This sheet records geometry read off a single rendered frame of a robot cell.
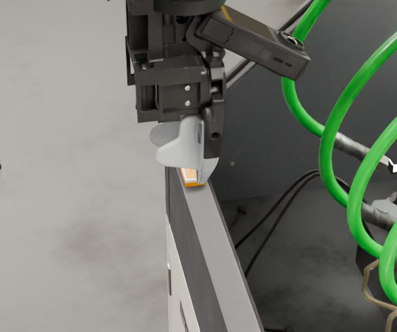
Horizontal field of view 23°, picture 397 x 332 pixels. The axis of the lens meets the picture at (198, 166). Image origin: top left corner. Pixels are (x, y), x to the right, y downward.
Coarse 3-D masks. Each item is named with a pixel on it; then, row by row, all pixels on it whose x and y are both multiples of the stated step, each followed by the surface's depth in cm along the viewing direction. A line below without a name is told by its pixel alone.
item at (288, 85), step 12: (324, 0) 100; (312, 12) 100; (300, 24) 101; (312, 24) 101; (300, 36) 102; (288, 84) 105; (288, 96) 106; (300, 108) 107; (300, 120) 108; (312, 120) 109; (312, 132) 110
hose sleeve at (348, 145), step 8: (336, 136) 110; (344, 136) 111; (336, 144) 111; (344, 144) 111; (352, 144) 111; (360, 144) 112; (344, 152) 112; (352, 152) 112; (360, 152) 112; (360, 160) 113
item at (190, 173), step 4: (180, 168) 138; (184, 168) 137; (188, 172) 136; (192, 172) 136; (188, 176) 135; (192, 176) 135; (184, 180) 136; (188, 184) 135; (192, 184) 135; (196, 184) 135; (200, 184) 135; (204, 184) 136
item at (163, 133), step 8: (200, 112) 91; (152, 128) 93; (160, 128) 93; (168, 128) 93; (176, 128) 93; (152, 136) 93; (160, 136) 93; (168, 136) 93; (176, 136) 94; (160, 144) 94
